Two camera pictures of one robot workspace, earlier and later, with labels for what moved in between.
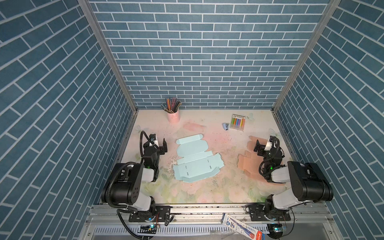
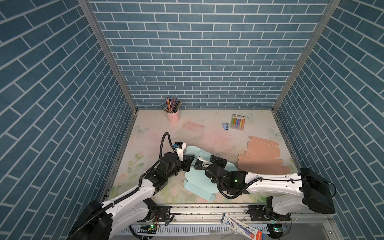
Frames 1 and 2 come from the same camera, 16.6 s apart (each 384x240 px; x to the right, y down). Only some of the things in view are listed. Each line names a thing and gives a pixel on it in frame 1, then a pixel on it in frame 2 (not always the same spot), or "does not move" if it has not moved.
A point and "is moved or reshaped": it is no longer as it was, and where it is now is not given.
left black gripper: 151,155 -> 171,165
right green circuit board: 275,230 does not move
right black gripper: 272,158 -> 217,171
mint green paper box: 196,163 is moved or reshaped
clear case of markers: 238,122 does not move
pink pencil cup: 173,118 does not move
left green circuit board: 147,229 does not move
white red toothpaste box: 243,227 does not move
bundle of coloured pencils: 172,105 does not move
